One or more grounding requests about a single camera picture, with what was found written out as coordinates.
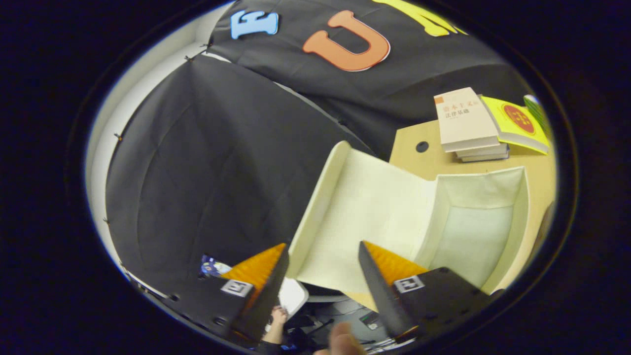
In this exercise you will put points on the cream fabric storage box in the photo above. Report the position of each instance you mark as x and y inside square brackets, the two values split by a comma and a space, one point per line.
[374, 207]

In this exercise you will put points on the blue white printed papers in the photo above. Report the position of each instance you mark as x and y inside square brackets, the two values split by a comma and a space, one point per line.
[214, 267]

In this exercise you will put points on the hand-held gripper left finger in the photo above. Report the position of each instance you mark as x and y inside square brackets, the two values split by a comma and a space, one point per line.
[268, 296]

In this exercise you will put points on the white paperback book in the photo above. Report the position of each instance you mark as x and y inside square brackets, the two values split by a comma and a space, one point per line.
[480, 150]

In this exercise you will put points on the watermelon slice plush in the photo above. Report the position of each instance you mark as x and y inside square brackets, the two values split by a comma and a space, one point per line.
[535, 111]

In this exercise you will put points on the blue cover book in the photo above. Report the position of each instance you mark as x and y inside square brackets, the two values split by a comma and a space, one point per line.
[485, 159]

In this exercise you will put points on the yellow book red circle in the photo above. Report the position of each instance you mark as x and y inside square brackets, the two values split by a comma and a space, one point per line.
[512, 123]

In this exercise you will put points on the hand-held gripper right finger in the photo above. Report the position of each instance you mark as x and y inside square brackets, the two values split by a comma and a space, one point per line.
[379, 296]

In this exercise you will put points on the beige cover book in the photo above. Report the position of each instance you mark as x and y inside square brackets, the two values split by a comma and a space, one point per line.
[463, 118]

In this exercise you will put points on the white plastic seat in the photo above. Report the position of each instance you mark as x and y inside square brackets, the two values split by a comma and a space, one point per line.
[295, 296]

